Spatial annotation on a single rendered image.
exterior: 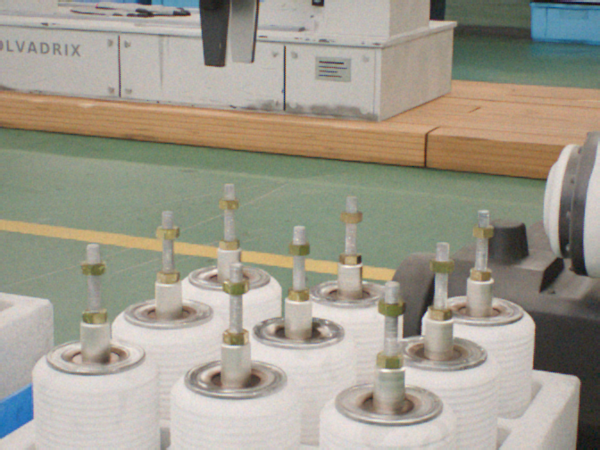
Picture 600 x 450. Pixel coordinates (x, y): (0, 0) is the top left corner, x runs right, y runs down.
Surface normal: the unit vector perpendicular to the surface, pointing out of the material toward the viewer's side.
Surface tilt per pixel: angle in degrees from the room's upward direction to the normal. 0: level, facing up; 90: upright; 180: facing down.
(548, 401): 0
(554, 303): 46
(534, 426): 0
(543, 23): 93
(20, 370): 90
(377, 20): 90
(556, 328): 90
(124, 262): 0
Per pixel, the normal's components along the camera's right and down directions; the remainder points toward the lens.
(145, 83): -0.40, 0.22
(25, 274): 0.01, -0.97
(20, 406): 0.92, 0.07
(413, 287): -0.20, -0.64
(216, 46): -0.62, 0.18
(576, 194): -0.40, -0.08
